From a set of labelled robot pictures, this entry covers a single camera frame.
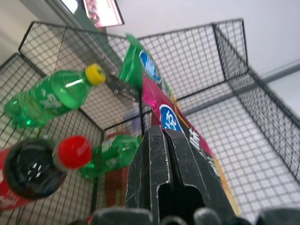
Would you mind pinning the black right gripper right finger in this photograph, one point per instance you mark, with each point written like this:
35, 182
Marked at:
199, 171

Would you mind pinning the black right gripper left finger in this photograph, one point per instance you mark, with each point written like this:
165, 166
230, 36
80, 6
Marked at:
147, 173

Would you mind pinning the magenta snack bag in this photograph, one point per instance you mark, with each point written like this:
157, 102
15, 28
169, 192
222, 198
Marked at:
181, 122

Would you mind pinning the green snack bag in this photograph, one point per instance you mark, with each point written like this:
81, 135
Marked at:
136, 65

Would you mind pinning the cola bottle red cap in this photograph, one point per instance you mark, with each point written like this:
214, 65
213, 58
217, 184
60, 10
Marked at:
35, 168

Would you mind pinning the green soda bottle yellow cap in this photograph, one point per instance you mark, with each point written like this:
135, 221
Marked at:
51, 96

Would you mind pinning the black framed wall screen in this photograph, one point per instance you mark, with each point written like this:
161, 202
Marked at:
104, 11

